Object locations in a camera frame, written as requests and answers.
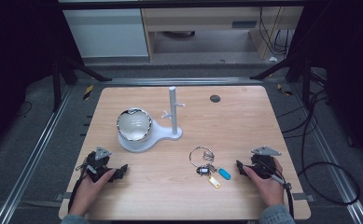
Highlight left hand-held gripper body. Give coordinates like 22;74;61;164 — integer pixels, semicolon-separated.
83;146;116;184

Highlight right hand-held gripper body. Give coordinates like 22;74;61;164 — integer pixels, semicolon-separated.
249;146;282;180

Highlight key ring with coloured tags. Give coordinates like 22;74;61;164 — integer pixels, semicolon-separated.
188;146;232;189

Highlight white key stand with pegs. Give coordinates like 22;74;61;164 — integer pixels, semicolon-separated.
117;86;186;154

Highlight person's right hand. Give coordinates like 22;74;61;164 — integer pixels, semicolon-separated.
242;158;286;209

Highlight person's left hand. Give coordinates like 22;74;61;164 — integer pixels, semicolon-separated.
68;168;118;217

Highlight shiny silver bowl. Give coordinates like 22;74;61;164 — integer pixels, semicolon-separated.
116;106;154;143

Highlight yellow black tape strip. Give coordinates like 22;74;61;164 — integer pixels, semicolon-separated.
82;84;95;101
276;82;294;97

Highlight black metal stand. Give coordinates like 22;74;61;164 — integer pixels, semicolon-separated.
249;54;314;108
51;55;114;114

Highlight white cabinet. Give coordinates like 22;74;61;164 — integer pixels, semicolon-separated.
62;7;150;59

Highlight light wooden desk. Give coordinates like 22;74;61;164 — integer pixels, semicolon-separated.
140;6;305;62

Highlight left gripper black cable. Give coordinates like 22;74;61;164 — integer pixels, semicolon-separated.
66;160;99;213

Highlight grey table bracket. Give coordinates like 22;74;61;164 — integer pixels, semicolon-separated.
292;192;315;203
54;191;70;203

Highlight black floor cables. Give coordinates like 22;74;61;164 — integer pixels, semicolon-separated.
276;69;362;207

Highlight aluminium floor rail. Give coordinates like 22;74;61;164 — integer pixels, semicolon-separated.
290;85;363;224
103;77;264;87
0;86;75;224

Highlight thin black floor cable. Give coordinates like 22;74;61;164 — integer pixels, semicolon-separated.
15;100;34;119

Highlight black cables under desk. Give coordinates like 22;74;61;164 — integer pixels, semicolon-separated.
258;7;296;58

